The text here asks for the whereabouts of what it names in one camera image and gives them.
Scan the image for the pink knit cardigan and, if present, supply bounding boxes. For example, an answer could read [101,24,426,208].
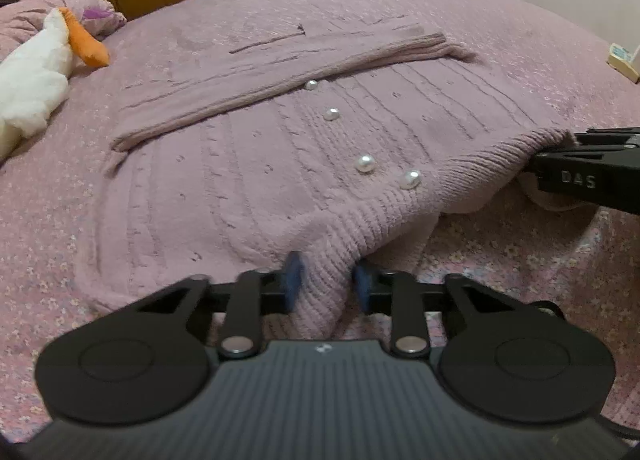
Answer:
[75,18,574,337]

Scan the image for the small box at bedside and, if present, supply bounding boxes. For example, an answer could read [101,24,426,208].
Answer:
[606,44,640,84]

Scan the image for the pink floral bed cover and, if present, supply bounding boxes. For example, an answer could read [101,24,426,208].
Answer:
[1,0,639,440]

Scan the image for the white plush goose toy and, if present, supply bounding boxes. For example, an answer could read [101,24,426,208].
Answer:
[1,8,110,160]

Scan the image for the pink folded quilt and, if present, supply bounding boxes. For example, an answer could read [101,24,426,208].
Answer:
[0,0,127,61]

